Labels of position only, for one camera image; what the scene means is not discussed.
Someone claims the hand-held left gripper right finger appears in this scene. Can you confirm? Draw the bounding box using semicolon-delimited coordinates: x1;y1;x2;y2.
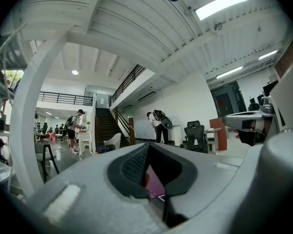
150;143;245;229

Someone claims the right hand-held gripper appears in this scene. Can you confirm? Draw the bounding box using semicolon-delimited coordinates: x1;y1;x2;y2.
222;69;293;137

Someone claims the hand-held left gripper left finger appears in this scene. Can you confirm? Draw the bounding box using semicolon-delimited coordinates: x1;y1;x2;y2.
24;142;169;234

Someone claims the purple rice cooker lid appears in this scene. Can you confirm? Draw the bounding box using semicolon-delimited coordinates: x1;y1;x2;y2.
143;166;167;202

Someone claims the orange cabinet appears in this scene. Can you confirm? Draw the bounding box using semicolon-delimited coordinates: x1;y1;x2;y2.
209;117;228;151

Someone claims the dark door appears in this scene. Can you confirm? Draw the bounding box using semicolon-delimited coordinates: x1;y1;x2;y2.
209;80;247;118

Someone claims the black office chair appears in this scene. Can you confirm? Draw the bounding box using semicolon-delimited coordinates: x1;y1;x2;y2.
184;120;208;153

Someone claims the dark backpack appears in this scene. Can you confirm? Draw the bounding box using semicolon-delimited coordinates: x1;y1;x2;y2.
95;144;117;154

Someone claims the white waste bin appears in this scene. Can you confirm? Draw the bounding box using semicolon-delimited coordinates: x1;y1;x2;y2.
172;124;184;147

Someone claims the white shell chair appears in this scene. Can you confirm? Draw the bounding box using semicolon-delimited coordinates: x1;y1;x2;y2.
104;133;122;147

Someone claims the black leg stool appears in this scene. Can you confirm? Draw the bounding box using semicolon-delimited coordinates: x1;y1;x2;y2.
34;141;61;184

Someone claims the dark wooden staircase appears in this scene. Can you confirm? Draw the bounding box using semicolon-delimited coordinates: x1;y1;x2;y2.
95;106;135;147

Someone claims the black pendant lamp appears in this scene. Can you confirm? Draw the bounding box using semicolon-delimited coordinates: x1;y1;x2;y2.
138;91;156;102

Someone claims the black balcony railing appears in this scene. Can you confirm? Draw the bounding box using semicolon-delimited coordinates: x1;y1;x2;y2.
38;91;93;106

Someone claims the black stair railing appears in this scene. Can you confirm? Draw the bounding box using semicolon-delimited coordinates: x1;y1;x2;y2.
109;64;146;107

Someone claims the long ceiling tube light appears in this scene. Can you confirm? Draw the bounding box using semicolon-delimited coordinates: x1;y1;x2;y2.
194;0;250;21

